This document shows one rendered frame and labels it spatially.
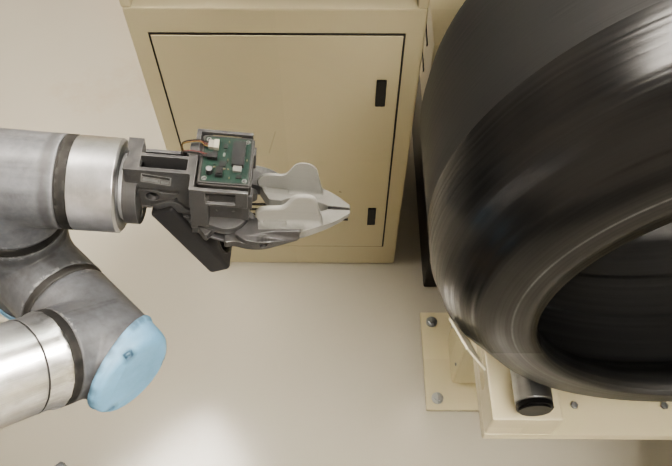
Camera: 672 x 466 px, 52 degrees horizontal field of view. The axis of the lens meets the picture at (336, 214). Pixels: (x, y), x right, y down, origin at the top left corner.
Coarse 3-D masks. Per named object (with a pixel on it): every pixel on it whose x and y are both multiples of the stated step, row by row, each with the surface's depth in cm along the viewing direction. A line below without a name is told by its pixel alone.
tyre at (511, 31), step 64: (512, 0) 57; (576, 0) 51; (640, 0) 47; (448, 64) 64; (512, 64) 54; (576, 64) 48; (640, 64) 45; (448, 128) 61; (512, 128) 51; (576, 128) 47; (640, 128) 45; (448, 192) 59; (512, 192) 52; (576, 192) 48; (640, 192) 46; (448, 256) 61; (512, 256) 54; (576, 256) 52; (640, 256) 94; (512, 320) 62; (576, 320) 87; (640, 320) 89; (576, 384) 75; (640, 384) 76
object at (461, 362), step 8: (456, 336) 171; (448, 344) 183; (456, 344) 171; (456, 352) 171; (464, 352) 162; (456, 360) 171; (464, 360) 165; (472, 360) 165; (456, 368) 171; (464, 368) 169; (472, 368) 169; (456, 376) 174; (464, 376) 173; (472, 376) 173
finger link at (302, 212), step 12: (288, 204) 65; (300, 204) 65; (312, 204) 65; (264, 216) 66; (276, 216) 66; (288, 216) 66; (300, 216) 66; (312, 216) 66; (324, 216) 68; (336, 216) 68; (348, 216) 69; (264, 228) 66; (276, 228) 67; (288, 228) 67; (300, 228) 67; (312, 228) 67; (324, 228) 68
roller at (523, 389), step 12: (516, 384) 84; (528, 384) 83; (540, 384) 83; (516, 396) 83; (528, 396) 82; (540, 396) 82; (552, 396) 83; (516, 408) 83; (528, 408) 82; (540, 408) 82; (552, 408) 83
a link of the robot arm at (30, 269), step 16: (48, 240) 67; (64, 240) 70; (0, 256) 66; (16, 256) 66; (32, 256) 67; (48, 256) 68; (64, 256) 69; (80, 256) 70; (0, 272) 68; (16, 272) 68; (32, 272) 67; (48, 272) 67; (0, 288) 69; (16, 288) 67; (32, 288) 66; (0, 304) 72; (16, 304) 67
